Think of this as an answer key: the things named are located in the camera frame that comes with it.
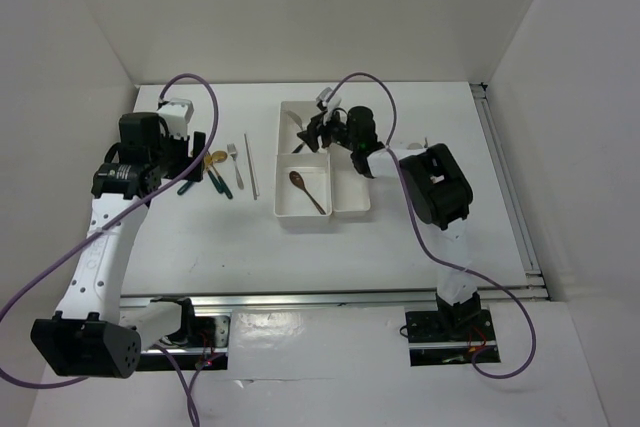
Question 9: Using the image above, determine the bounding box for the small silver fork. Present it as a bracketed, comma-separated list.
[227, 143, 244, 190]

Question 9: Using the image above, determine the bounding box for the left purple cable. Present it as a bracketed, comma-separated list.
[0, 73, 220, 427]

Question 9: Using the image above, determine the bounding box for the aluminium side rail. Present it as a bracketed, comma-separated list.
[469, 83, 550, 300]

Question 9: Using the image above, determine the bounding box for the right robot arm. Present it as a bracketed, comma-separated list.
[297, 106, 481, 339]

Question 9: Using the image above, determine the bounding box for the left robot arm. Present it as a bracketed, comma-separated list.
[30, 103, 206, 378]

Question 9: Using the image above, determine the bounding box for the white divided utensil tray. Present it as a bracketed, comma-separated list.
[274, 101, 332, 230]

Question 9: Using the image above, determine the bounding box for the dark wooden spoon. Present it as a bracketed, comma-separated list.
[288, 171, 326, 215]

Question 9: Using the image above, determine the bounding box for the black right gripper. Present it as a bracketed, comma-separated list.
[298, 107, 359, 152]

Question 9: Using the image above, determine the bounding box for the gold fork green handle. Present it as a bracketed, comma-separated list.
[291, 142, 306, 154]

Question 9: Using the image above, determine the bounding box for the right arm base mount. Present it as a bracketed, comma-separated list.
[399, 309, 501, 367]

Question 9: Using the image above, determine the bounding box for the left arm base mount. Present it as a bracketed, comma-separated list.
[120, 296, 231, 372]

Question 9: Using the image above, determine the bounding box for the gold spoon green handle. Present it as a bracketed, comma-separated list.
[206, 150, 233, 200]

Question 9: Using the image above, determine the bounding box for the large silver fork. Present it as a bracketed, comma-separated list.
[284, 110, 305, 131]

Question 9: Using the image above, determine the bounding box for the silver chopstick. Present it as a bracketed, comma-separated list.
[245, 134, 261, 200]
[243, 133, 259, 200]

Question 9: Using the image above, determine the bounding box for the white narrow tray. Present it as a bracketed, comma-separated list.
[329, 146, 371, 218]

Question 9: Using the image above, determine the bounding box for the green handled utensil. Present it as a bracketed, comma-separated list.
[177, 181, 195, 196]

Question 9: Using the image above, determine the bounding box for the aluminium front rail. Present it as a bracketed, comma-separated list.
[120, 286, 549, 311]

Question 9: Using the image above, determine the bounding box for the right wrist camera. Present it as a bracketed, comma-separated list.
[316, 87, 341, 124]

